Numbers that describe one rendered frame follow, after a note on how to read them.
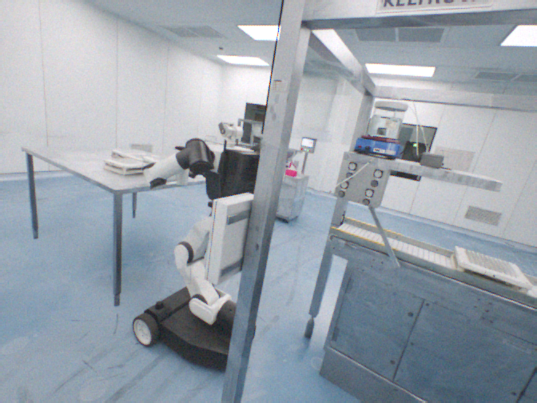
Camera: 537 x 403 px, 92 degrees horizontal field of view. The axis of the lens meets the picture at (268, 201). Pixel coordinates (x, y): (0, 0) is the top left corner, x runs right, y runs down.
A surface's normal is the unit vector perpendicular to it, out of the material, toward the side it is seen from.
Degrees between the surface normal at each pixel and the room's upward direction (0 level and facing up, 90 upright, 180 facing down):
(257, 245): 90
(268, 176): 90
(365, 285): 90
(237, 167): 90
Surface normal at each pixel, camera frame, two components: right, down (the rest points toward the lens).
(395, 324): -0.52, 0.14
